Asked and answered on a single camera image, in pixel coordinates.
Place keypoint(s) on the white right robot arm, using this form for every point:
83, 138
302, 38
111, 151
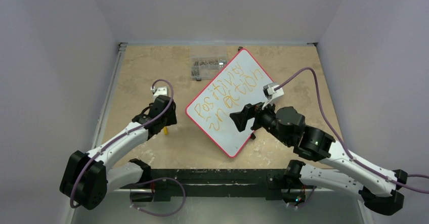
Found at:
376, 187

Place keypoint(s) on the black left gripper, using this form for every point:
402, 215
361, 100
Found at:
171, 120

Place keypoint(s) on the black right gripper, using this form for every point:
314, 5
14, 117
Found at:
256, 116

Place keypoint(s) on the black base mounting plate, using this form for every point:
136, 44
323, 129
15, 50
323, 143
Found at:
271, 184

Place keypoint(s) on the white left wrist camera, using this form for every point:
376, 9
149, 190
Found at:
159, 91

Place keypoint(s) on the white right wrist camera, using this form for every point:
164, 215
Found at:
273, 92

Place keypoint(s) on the red framed whiteboard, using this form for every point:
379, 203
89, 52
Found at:
239, 83

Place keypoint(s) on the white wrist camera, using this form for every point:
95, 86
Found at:
159, 91
273, 92

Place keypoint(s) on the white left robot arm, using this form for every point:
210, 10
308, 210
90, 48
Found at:
90, 176

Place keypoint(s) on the clear plastic marker holder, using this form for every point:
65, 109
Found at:
207, 60

